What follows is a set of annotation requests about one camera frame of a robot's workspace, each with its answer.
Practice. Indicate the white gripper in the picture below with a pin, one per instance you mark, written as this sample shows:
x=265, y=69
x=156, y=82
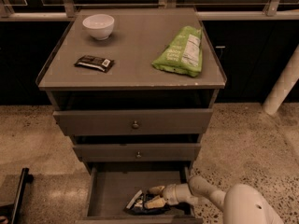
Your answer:
x=172, y=193

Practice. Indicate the blue chip bag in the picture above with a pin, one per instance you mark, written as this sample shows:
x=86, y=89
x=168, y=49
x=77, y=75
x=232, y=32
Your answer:
x=136, y=205

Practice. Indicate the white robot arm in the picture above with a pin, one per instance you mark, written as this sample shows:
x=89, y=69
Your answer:
x=248, y=166

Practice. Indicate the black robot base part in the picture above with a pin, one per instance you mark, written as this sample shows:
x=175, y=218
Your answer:
x=9, y=211

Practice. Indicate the middle grey drawer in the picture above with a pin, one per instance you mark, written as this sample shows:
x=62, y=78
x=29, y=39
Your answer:
x=127, y=152

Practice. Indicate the bottom grey open drawer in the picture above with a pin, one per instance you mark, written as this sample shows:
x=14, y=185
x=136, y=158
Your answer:
x=114, y=184

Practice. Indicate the top drawer metal knob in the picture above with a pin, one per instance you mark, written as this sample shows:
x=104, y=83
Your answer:
x=135, y=125

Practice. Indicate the top grey drawer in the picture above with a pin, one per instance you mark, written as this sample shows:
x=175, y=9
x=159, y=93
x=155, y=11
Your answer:
x=119, y=122

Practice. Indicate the grey drawer cabinet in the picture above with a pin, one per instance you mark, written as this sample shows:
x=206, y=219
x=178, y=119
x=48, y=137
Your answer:
x=132, y=83

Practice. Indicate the green chip bag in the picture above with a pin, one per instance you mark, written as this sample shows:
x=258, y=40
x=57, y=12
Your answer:
x=184, y=54

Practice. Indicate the black snack bar wrapper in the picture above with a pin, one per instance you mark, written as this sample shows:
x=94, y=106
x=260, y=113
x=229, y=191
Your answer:
x=98, y=63

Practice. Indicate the white ceramic bowl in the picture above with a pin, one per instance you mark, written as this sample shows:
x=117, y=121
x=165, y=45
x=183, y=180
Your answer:
x=99, y=26

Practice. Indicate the metal railing frame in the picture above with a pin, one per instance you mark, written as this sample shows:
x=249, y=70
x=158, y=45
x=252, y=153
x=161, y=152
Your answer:
x=208, y=10

